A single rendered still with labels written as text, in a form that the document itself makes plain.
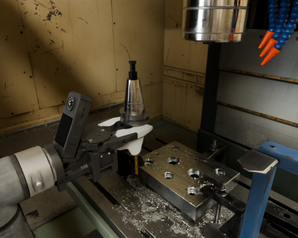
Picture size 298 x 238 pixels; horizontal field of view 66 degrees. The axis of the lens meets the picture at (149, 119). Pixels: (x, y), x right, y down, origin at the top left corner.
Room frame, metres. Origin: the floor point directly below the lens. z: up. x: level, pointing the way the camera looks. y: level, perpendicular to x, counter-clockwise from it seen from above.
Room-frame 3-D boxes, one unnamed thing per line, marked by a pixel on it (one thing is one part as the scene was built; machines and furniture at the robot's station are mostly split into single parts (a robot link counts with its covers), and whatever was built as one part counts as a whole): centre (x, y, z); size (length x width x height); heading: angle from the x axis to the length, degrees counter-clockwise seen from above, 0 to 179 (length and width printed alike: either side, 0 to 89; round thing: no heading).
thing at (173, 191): (0.65, -0.12, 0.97); 0.29 x 0.23 x 0.05; 41
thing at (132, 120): (0.45, 0.03, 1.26); 0.06 x 0.06 x 0.03
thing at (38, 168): (0.31, 0.19, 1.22); 0.08 x 0.05 x 0.08; 41
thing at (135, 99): (0.45, 0.03, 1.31); 0.04 x 0.04 x 0.07
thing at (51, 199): (1.12, 0.28, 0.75); 0.89 x 0.67 x 0.26; 131
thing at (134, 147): (0.41, 0.03, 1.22); 0.09 x 0.03 x 0.06; 118
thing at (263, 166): (0.35, -0.20, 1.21); 0.07 x 0.05 x 0.01; 131
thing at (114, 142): (0.39, 0.06, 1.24); 0.09 x 0.05 x 0.02; 118
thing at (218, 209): (0.49, -0.20, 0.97); 0.13 x 0.03 x 0.15; 41
